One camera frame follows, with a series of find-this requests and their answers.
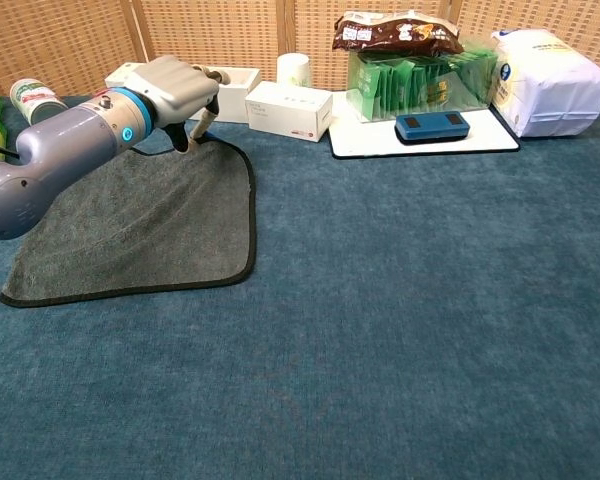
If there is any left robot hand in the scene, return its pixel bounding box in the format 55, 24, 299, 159
123, 55, 234, 156

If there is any grey and blue cloth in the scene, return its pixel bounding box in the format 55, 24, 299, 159
0, 130, 259, 308

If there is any long white cardboard box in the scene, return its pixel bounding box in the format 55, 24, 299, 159
103, 62, 262, 124

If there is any woven rattan screen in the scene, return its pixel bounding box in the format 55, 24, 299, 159
0, 0, 600, 97

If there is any small white cardboard box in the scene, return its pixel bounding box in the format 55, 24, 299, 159
244, 80, 334, 144

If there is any white paper cup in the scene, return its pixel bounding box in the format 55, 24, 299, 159
276, 52, 312, 90

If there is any white green tin can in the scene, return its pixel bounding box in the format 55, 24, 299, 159
8, 78, 69, 126

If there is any small white whiteboard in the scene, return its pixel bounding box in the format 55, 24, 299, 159
328, 102, 522, 160

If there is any brown snack bag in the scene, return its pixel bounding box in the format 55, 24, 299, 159
332, 10, 466, 55

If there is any clear box of green sachets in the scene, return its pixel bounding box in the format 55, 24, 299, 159
347, 42, 501, 124

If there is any blue whiteboard eraser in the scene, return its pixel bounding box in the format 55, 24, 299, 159
393, 112, 474, 146

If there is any blue table cloth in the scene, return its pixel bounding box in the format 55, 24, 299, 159
0, 92, 600, 480

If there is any white tissue pack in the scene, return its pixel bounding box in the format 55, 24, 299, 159
489, 28, 600, 139

